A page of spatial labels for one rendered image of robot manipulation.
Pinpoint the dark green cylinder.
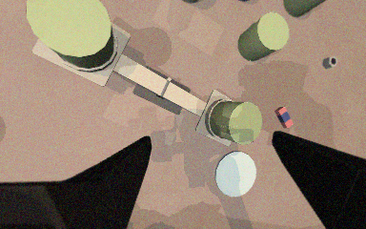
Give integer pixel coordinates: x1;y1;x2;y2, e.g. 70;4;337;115
237;12;289;61
283;0;326;18
210;102;262;145

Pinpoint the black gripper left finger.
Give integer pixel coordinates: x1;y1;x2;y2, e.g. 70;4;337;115
0;136;152;229

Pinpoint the small grey hex nut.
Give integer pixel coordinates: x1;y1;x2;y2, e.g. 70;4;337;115
323;56;337;69

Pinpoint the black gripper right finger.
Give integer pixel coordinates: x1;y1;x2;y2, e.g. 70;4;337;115
272;131;366;229

